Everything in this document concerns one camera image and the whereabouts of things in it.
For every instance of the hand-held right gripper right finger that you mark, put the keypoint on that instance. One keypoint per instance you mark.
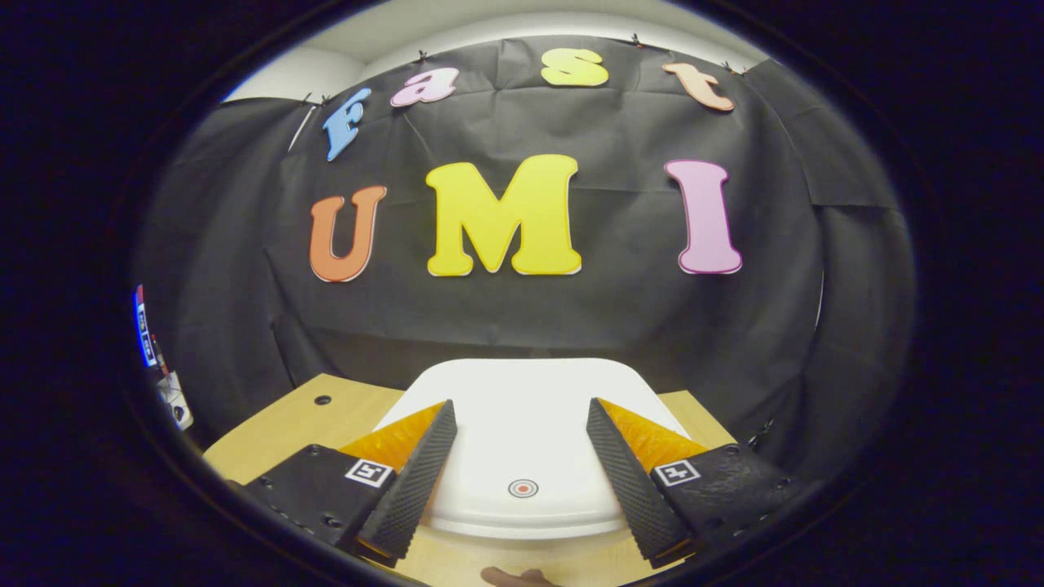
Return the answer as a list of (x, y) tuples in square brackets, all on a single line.
[(632, 481)]

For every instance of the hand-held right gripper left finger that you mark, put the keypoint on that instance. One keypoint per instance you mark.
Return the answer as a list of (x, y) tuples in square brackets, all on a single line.
[(416, 481)]

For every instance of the white desktop garbage bin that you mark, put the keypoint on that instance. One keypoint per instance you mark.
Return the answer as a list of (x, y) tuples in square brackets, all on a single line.
[(522, 424)]

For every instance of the wooden desktop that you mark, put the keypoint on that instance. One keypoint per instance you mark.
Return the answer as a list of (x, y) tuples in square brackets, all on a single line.
[(285, 432)]

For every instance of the black backdrop cloth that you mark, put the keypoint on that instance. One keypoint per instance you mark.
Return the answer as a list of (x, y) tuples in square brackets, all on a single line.
[(620, 310)]

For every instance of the white side desk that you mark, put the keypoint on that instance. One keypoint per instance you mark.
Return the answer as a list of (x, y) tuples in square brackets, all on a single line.
[(173, 399)]

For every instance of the computer monitor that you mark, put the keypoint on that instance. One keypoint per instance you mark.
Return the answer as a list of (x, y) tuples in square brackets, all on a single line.
[(144, 330)]

